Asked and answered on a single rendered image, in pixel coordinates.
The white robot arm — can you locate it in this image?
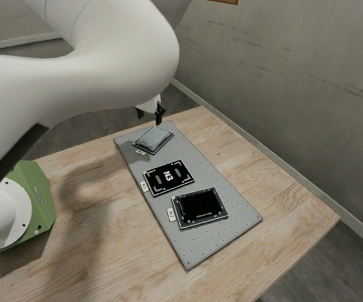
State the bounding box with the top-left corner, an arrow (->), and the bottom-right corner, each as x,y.
0,0 -> 192,249

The black rectangular nest plate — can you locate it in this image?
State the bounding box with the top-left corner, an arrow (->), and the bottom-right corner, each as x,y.
143,159 -> 195,197

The black multiwell plate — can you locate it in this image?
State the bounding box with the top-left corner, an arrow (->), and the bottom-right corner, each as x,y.
177,190 -> 222,222

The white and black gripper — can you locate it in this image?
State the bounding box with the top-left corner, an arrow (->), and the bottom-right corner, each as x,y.
136,94 -> 167,126

